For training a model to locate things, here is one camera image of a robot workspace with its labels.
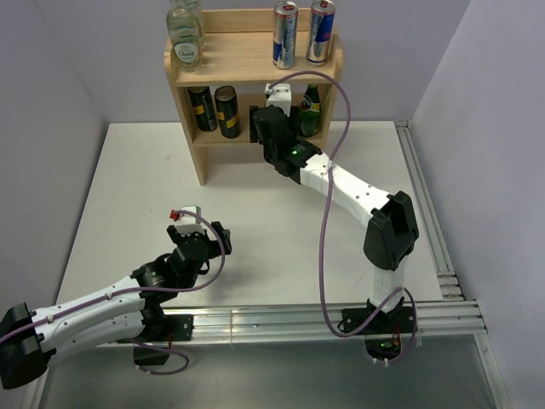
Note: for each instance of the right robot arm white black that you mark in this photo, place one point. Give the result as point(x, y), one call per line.
point(389, 219)

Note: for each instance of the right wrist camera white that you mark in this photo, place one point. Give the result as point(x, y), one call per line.
point(280, 96)

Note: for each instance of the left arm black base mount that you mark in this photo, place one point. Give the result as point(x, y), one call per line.
point(176, 328)

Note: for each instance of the silver blue energy drink can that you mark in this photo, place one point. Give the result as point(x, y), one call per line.
point(322, 15)

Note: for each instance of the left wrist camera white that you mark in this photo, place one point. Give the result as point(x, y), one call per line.
point(186, 220)

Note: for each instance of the green glass bottle front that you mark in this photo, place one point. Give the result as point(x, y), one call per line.
point(309, 112)

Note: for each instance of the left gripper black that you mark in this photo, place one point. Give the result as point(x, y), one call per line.
point(180, 238)

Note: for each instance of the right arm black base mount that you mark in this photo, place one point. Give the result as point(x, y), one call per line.
point(383, 335)

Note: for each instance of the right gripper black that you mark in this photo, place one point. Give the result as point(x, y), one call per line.
point(294, 120)

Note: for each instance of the clear glass bottle front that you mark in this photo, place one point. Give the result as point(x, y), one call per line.
point(185, 36)

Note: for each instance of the clear glass bottle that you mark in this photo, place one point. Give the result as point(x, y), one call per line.
point(185, 36)
point(194, 6)

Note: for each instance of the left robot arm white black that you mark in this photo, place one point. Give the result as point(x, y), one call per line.
point(129, 310)

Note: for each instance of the wooden two-tier shelf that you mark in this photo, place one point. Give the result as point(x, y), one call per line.
point(239, 52)

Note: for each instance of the black yellow can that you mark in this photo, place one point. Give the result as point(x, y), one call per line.
point(203, 108)
point(227, 111)

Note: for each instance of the clear glass bottle rear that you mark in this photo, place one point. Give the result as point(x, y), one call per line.
point(194, 6)

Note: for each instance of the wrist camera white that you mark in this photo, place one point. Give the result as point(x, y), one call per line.
point(280, 96)
point(186, 220)

